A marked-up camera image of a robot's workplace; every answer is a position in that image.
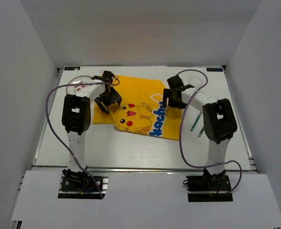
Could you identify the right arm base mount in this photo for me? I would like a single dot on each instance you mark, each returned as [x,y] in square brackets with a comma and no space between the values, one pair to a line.
[208,188]

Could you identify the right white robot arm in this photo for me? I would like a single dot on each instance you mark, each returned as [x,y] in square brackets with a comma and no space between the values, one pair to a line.
[218,118]

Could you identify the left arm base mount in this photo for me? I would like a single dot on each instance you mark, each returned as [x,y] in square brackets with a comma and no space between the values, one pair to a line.
[79,185]

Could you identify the right black table label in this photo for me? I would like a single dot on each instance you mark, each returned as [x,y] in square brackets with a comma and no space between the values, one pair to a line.
[214,69]

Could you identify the knife with teal handle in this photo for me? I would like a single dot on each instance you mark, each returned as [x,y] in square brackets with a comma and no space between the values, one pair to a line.
[201,132]

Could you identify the white printed plate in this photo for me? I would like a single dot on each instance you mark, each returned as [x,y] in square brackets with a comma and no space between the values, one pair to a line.
[83,86]

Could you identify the fork with teal handle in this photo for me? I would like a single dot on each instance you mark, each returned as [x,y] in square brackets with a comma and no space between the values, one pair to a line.
[196,121]

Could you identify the clear drinking glass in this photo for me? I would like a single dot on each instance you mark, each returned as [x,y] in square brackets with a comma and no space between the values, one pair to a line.
[196,81]

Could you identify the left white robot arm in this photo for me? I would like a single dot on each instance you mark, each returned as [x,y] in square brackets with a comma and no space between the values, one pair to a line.
[76,117]

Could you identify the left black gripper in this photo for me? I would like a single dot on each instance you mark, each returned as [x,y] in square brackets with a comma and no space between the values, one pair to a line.
[115,98]

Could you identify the black table label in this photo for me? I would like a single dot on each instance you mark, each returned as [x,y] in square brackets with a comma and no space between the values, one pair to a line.
[72,68]
[214,69]

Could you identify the yellow Pikachu cloth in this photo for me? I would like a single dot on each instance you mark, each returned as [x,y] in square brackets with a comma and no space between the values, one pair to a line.
[140,111]

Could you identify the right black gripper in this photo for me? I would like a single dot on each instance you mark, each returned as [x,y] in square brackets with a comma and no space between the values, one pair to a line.
[167,94]

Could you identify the left black table label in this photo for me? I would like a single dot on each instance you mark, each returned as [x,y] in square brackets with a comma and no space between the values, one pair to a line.
[72,68]

